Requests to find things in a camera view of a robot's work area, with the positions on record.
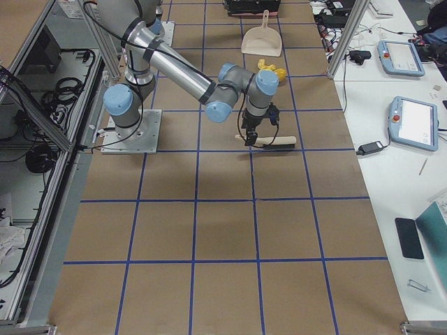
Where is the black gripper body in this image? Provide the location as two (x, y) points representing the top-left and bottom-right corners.
(241, 108), (268, 131)

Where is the near blue teach pendant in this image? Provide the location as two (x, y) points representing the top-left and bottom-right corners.
(388, 96), (439, 151)

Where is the black smartphone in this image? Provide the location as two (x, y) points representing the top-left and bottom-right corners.
(395, 218), (424, 260)

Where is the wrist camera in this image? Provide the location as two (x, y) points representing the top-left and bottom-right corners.
(268, 103), (279, 127)

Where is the black power adapter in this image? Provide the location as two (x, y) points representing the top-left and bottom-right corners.
(356, 141), (385, 156)

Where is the yellow-brown potato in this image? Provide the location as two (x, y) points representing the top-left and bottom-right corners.
(274, 68), (287, 82)

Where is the toy croissant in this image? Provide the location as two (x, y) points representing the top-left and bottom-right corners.
(257, 59), (277, 71)

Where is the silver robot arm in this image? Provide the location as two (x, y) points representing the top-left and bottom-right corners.
(96, 1), (279, 145)
(149, 5), (163, 35)

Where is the blue teach pendant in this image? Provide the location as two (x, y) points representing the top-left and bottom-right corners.
(377, 40), (425, 77)
(388, 96), (439, 151)

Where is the bin with black bag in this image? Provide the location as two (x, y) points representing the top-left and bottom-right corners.
(222, 0), (281, 16)

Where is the white crumpled cloth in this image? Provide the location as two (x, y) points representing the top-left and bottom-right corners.
(0, 195), (27, 269)

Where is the aluminium frame post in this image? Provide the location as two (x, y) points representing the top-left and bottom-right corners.
(327, 0), (369, 79)

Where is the beige plastic dustpan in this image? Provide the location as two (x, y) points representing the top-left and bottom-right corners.
(241, 10), (282, 57)

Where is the beige hand brush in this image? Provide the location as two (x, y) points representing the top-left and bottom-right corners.
(251, 136), (297, 150)

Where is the black webcam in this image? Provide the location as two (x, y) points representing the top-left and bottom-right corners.
(349, 50), (372, 66)

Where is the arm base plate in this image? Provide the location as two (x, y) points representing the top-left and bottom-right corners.
(101, 109), (162, 154)
(159, 22), (175, 47)

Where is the far blue teach pendant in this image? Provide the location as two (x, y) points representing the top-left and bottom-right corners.
(377, 40), (425, 77)

